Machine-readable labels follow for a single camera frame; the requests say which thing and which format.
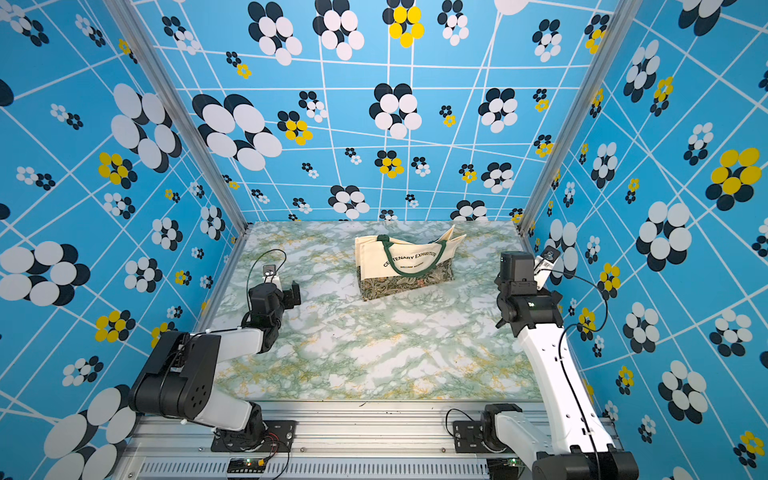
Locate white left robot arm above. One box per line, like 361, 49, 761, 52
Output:
129, 281, 302, 453

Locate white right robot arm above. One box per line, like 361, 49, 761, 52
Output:
482, 280, 639, 479

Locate cream tote bag green handles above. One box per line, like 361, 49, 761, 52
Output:
354, 227, 466, 301

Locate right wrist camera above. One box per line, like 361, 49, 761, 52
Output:
499, 251, 535, 283

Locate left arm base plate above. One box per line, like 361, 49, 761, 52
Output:
210, 420, 298, 453

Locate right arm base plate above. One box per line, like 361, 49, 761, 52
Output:
451, 420, 493, 454

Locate aluminium frame rail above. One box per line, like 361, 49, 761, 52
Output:
113, 398, 637, 480

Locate circuit board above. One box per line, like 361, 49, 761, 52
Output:
487, 458, 525, 480
226, 457, 269, 479

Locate right circuit board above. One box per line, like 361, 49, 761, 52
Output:
487, 458, 525, 480

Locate left circuit board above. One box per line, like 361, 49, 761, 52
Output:
226, 457, 269, 479

